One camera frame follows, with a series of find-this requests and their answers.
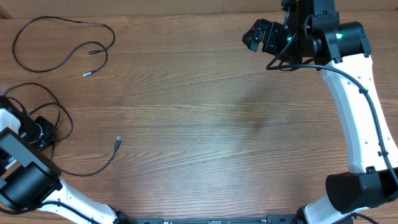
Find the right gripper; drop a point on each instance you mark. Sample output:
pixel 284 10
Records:
pixel 255 34

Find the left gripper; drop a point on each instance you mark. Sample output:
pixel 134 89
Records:
pixel 48 127

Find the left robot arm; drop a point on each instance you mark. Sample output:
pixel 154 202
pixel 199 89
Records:
pixel 31 181

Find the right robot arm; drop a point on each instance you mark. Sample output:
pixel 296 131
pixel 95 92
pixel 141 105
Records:
pixel 312 36

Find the cardboard backdrop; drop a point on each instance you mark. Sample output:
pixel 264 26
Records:
pixel 24 9

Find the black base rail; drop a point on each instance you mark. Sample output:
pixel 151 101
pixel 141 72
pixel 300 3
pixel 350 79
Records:
pixel 214 221

